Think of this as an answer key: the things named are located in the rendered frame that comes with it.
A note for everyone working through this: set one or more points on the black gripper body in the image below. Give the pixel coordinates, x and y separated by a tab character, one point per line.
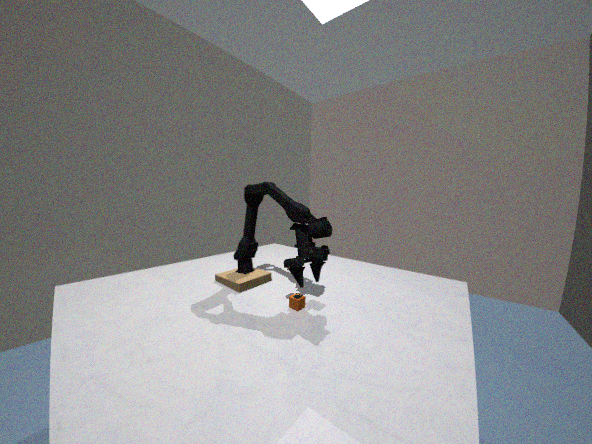
299	261

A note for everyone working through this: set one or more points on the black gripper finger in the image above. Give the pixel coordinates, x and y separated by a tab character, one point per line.
298	275
316	270

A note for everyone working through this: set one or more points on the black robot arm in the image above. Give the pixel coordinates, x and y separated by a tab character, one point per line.
297	212

